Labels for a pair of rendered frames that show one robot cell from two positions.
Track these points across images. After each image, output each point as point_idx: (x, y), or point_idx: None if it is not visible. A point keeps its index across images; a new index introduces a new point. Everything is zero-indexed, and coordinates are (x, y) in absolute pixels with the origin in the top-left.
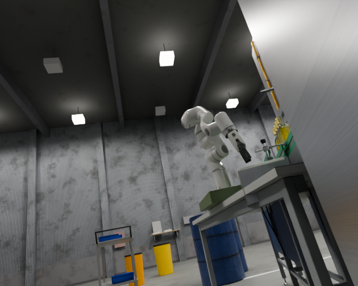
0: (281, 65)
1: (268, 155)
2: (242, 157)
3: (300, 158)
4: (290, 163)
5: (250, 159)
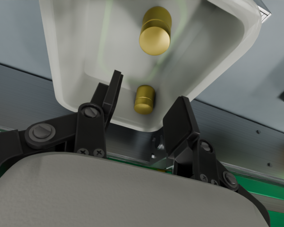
0: None
1: (172, 172)
2: (193, 128)
3: (59, 106)
4: (149, 145)
5: (163, 124)
